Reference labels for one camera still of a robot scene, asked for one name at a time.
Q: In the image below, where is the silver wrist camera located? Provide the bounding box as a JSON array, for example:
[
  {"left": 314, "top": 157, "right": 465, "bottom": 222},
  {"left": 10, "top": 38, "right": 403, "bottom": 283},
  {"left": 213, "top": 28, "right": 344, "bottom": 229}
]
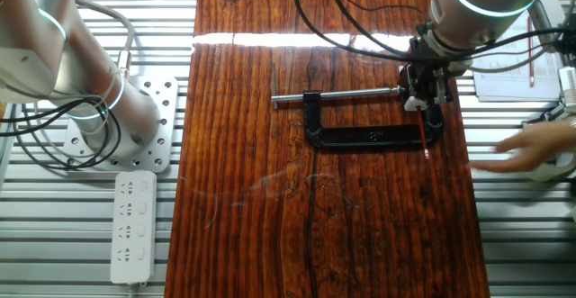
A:
[{"left": 526, "top": 0, "right": 569, "bottom": 52}]

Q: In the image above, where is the silver handheld device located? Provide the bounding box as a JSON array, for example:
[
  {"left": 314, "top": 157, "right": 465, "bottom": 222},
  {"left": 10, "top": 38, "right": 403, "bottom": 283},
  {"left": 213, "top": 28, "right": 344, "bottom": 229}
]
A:
[{"left": 557, "top": 66, "right": 576, "bottom": 108}]

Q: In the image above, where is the black C-clamp with steel screw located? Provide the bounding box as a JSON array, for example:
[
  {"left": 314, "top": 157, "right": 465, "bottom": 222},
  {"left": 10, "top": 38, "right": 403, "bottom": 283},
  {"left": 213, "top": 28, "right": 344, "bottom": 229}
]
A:
[{"left": 269, "top": 62, "right": 446, "bottom": 150}]

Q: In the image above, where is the bare person hand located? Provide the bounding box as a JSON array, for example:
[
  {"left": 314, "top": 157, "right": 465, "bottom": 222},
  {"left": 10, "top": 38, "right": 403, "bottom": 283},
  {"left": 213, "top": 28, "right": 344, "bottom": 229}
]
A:
[{"left": 469, "top": 121, "right": 576, "bottom": 174}]

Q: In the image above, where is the white power strip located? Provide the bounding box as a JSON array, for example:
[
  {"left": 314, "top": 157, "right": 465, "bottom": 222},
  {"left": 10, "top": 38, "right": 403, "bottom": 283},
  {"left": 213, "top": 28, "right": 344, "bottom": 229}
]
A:
[{"left": 110, "top": 170, "right": 158, "bottom": 285}]

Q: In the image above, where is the black cable plug clump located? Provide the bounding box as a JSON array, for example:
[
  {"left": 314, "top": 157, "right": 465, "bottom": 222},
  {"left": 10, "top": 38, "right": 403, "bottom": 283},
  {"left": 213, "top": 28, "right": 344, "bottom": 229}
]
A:
[{"left": 555, "top": 25, "right": 576, "bottom": 68}]

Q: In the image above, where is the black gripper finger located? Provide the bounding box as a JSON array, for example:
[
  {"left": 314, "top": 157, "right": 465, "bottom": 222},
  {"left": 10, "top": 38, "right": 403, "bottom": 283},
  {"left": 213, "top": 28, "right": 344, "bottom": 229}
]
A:
[
  {"left": 406, "top": 63, "right": 428, "bottom": 104},
  {"left": 430, "top": 68, "right": 454, "bottom": 106}
]

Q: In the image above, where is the black white pencil sharpener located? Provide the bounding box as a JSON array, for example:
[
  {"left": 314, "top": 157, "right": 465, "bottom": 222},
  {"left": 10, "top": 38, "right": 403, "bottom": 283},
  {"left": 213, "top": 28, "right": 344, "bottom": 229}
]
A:
[{"left": 398, "top": 63, "right": 428, "bottom": 113}]

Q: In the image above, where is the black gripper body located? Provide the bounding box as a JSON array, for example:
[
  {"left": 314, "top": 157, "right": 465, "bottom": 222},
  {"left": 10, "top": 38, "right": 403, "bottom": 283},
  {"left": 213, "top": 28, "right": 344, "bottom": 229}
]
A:
[{"left": 408, "top": 34, "right": 456, "bottom": 75}]

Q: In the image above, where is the small metal clip tool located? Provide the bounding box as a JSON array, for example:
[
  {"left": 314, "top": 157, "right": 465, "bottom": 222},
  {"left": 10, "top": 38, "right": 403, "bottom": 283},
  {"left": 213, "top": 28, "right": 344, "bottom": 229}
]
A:
[{"left": 521, "top": 104, "right": 576, "bottom": 131}]

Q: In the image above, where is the brown wooden board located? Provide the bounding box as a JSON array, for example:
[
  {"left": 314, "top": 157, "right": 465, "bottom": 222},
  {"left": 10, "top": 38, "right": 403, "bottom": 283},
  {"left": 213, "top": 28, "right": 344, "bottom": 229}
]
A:
[{"left": 162, "top": 0, "right": 490, "bottom": 298}]

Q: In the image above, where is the clear tape roll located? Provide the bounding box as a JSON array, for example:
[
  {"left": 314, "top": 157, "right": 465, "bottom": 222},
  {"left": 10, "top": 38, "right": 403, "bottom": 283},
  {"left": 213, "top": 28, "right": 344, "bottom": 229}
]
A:
[{"left": 528, "top": 149, "right": 576, "bottom": 182}]

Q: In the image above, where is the printed paper sheet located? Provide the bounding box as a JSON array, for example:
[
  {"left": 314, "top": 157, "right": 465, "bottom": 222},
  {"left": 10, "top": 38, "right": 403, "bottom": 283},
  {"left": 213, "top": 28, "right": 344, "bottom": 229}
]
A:
[{"left": 470, "top": 12, "right": 563, "bottom": 103}]

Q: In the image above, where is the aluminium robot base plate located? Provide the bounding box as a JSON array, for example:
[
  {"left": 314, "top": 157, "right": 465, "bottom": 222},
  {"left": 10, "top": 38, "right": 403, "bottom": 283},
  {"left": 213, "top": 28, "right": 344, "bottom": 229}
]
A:
[{"left": 62, "top": 76, "right": 180, "bottom": 173}]

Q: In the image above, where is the red pencil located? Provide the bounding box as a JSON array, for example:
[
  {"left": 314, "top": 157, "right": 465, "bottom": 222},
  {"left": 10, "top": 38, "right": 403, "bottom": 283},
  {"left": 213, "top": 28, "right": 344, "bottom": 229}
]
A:
[{"left": 415, "top": 107, "right": 431, "bottom": 161}]

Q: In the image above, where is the red pen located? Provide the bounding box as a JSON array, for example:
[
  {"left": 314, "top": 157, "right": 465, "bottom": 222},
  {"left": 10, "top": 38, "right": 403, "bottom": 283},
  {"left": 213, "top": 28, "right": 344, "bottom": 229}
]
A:
[{"left": 526, "top": 15, "right": 536, "bottom": 87}]

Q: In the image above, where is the thick grey cable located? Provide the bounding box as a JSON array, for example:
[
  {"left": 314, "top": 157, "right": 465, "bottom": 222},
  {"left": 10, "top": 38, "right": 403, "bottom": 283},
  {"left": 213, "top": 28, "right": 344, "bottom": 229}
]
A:
[{"left": 71, "top": 0, "right": 137, "bottom": 78}]

